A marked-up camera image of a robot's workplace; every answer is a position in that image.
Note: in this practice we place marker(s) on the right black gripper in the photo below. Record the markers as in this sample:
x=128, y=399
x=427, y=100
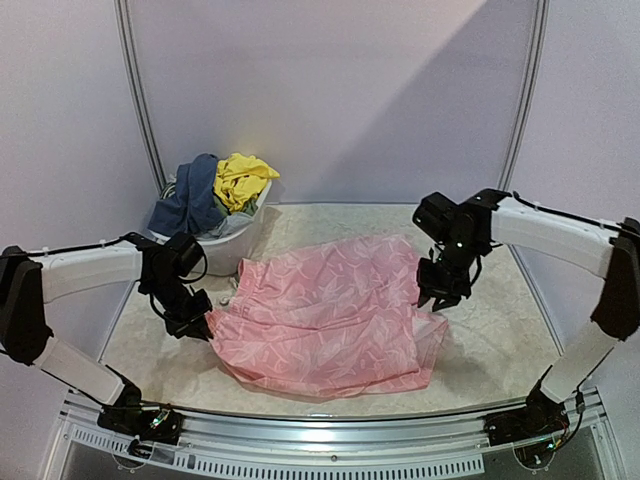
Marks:
x=442, y=288

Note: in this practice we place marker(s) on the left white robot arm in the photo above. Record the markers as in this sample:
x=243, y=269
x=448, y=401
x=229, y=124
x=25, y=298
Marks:
x=32, y=280

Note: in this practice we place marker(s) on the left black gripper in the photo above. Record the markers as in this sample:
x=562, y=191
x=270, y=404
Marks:
x=203, y=306

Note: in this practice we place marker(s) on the right aluminium frame post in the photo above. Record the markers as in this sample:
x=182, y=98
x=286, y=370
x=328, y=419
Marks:
x=525, y=42

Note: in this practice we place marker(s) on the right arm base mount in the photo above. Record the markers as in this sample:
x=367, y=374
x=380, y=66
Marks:
x=538, y=417

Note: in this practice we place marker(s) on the aluminium frame post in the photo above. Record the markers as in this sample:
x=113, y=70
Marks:
x=134, y=77
x=525, y=42

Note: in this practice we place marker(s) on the aluminium front rail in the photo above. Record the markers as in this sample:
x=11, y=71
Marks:
x=449, y=445

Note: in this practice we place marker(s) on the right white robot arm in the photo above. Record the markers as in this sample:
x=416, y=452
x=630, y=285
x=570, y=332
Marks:
x=583, y=273

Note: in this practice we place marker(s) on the grey garment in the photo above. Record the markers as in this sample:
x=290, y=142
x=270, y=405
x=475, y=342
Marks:
x=232, y=221

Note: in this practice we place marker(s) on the white plastic laundry basket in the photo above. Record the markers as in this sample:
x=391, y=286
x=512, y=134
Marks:
x=224, y=254

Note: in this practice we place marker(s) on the yellow garment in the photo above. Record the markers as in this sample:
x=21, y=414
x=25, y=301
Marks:
x=240, y=179

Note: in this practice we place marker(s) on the pink patterned shorts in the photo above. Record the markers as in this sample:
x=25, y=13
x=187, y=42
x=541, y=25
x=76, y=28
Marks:
x=335, y=320

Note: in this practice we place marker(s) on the left aluminium frame post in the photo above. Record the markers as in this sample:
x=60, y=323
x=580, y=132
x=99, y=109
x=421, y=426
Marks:
x=134, y=77

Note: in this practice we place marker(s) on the blue garment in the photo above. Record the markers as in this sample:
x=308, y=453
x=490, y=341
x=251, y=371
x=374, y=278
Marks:
x=191, y=208

